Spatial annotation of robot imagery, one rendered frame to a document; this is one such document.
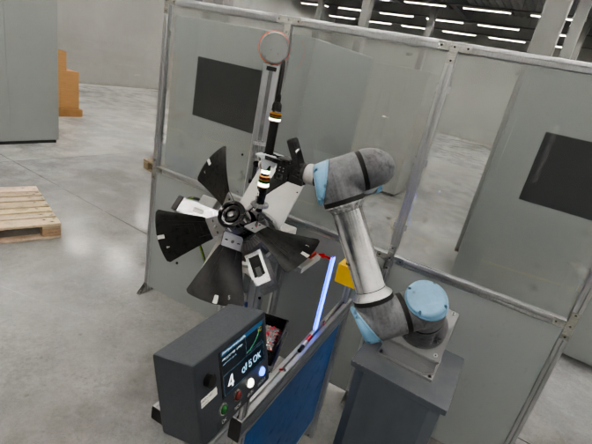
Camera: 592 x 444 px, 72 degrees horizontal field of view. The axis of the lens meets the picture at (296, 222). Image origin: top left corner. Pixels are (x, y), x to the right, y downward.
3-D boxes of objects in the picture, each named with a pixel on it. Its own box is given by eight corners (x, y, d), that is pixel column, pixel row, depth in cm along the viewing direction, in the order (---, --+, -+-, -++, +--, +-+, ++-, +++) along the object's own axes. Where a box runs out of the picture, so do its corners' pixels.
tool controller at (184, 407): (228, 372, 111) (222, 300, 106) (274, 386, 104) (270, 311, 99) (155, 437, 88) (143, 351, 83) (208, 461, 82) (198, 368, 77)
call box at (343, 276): (345, 271, 194) (351, 251, 190) (366, 279, 190) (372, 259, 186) (333, 284, 180) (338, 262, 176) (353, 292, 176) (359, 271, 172)
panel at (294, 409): (311, 418, 216) (339, 314, 193) (314, 420, 215) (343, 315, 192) (211, 566, 146) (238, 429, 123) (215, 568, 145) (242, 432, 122)
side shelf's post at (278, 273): (257, 367, 261) (281, 252, 232) (262, 371, 260) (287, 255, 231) (255, 371, 258) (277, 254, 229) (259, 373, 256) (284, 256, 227)
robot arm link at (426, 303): (453, 327, 119) (458, 309, 108) (408, 340, 119) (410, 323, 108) (435, 291, 126) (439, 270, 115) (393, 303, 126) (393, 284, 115)
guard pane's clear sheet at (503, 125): (159, 166, 282) (172, 5, 247) (566, 318, 186) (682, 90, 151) (158, 166, 281) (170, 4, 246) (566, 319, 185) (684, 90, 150)
